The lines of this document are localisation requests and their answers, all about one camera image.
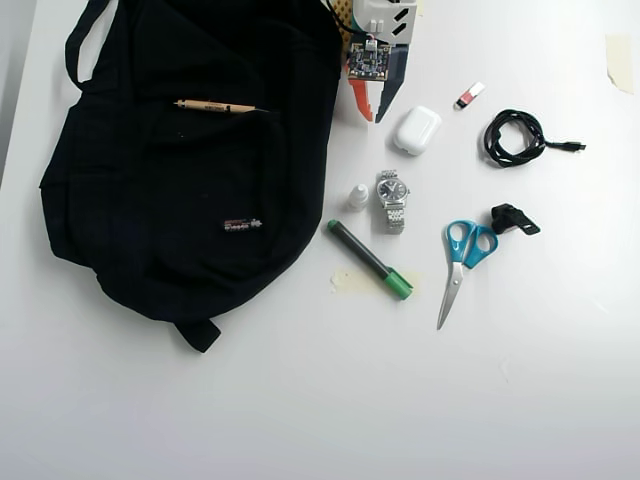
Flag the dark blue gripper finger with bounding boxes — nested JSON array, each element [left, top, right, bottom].
[[374, 43, 413, 125]]

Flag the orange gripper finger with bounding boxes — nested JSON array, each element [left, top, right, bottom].
[[348, 78, 375, 124]]

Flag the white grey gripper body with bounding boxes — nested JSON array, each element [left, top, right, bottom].
[[351, 0, 419, 47]]

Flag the red white usb stick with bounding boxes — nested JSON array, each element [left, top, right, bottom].
[[453, 82, 486, 110]]

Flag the yellow perforated plate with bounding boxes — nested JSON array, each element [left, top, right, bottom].
[[330, 0, 356, 47]]

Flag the white earbuds case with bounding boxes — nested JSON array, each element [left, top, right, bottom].
[[391, 105, 443, 156]]

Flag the silver wristwatch dark dial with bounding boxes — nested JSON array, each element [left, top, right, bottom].
[[375, 169, 412, 234]]

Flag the small white dropper bottle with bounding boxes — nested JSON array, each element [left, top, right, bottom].
[[344, 184, 371, 212]]

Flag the green black marker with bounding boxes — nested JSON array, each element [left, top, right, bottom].
[[327, 218, 414, 301]]

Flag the kraft paper pen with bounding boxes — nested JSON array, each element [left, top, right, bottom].
[[173, 98, 269, 115]]

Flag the beige masking tape strip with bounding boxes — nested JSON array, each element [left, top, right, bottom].
[[604, 33, 636, 95]]

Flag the black fabric backpack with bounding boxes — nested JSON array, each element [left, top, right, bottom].
[[38, 0, 346, 354]]

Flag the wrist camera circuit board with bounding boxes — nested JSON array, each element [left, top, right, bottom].
[[343, 41, 392, 82]]

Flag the black strap buckle clip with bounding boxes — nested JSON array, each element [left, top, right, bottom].
[[489, 202, 541, 236]]

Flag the black braided usb cable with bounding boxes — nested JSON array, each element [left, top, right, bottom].
[[482, 108, 587, 169]]

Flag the blue handled scissors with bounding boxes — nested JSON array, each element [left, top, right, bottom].
[[436, 219, 499, 331]]

